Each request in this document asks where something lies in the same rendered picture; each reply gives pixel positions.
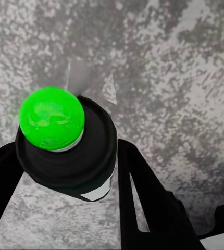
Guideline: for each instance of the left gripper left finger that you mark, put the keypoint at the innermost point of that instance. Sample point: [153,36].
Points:
[10,174]

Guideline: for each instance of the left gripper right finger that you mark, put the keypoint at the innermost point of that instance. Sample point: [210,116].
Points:
[168,228]

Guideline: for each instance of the insectifuge atomizer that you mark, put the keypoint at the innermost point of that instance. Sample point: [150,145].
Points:
[67,142]

